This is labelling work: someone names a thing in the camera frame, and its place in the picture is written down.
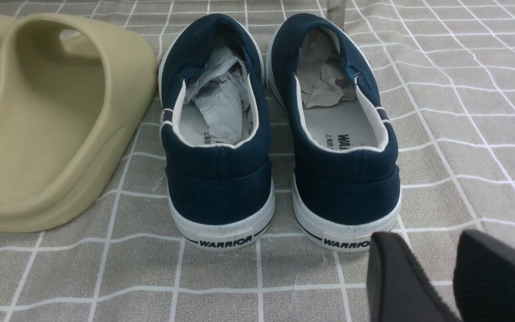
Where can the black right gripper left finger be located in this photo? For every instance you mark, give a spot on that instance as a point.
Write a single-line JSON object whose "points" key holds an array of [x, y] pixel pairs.
{"points": [[398, 290]]}

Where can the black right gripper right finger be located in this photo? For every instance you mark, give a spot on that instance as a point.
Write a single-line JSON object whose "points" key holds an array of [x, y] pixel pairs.
{"points": [[484, 278]]}

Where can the navy slip-on shoe right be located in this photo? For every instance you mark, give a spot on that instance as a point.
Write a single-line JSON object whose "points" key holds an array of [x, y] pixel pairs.
{"points": [[345, 183]]}

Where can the navy slip-on shoe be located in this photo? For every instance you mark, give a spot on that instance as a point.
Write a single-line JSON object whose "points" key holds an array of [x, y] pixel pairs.
{"points": [[345, 183], [215, 131]]}

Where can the navy slip-on shoe left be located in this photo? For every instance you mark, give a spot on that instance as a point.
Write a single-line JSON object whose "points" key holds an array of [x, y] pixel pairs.
{"points": [[215, 131]]}

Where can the grey checked tablecloth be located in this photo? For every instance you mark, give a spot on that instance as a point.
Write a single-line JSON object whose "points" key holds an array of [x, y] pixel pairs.
{"points": [[446, 74]]}

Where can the olive foam slipper right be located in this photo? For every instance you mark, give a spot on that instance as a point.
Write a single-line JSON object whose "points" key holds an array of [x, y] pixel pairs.
{"points": [[72, 92]]}

